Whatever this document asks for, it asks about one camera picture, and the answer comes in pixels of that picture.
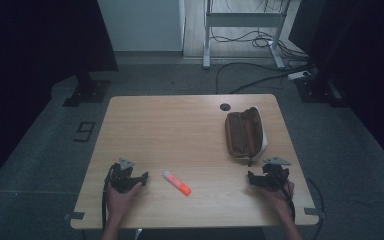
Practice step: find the grey tape piece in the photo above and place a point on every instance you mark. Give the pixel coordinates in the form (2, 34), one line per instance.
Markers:
(311, 211)
(75, 215)

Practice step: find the white metal desk frame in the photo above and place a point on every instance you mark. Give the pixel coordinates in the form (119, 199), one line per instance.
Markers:
(243, 19)

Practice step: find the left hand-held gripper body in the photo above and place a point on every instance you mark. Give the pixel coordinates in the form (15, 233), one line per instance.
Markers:
(121, 180)

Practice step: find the black stand base plate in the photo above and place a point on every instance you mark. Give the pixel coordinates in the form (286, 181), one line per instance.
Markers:
(88, 91)
(316, 91)

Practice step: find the dark curtain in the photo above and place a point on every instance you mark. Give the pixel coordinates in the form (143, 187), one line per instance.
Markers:
(363, 50)
(30, 50)

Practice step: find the person's left hand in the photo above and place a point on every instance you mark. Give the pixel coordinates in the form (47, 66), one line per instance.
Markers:
(120, 203)

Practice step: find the white power strip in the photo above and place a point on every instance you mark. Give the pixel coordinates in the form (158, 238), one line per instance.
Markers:
(298, 75)

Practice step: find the orange highlighter pen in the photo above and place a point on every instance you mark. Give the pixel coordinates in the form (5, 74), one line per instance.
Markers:
(177, 183)

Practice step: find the brown pencil case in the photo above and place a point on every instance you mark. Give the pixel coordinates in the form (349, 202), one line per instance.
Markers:
(245, 133)

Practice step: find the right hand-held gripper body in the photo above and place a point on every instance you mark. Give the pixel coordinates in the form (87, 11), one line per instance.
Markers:
(275, 176)

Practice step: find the person's right hand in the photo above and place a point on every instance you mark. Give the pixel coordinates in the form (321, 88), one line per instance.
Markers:
(280, 200)

